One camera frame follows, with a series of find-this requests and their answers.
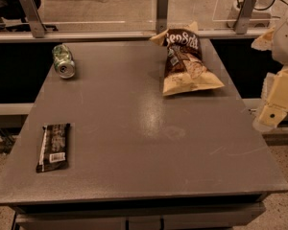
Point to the metal bracket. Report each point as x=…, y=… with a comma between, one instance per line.
x=37, y=28
x=161, y=15
x=242, y=23

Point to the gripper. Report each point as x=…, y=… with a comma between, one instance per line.
x=286, y=45

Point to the middle metal bracket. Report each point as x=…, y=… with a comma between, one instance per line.
x=161, y=15

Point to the brown and cream chip bag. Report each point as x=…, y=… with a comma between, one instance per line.
x=184, y=68

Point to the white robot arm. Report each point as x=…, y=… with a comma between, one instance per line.
x=279, y=51

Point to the left metal bracket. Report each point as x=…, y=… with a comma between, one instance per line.
x=37, y=28

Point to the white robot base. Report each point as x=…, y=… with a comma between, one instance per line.
x=258, y=12

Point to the dark rxbar chocolate wrapper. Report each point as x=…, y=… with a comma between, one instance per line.
x=53, y=151

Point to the right metal bracket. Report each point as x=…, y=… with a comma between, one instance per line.
x=242, y=23

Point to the green soda can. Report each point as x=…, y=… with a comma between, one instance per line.
x=63, y=61

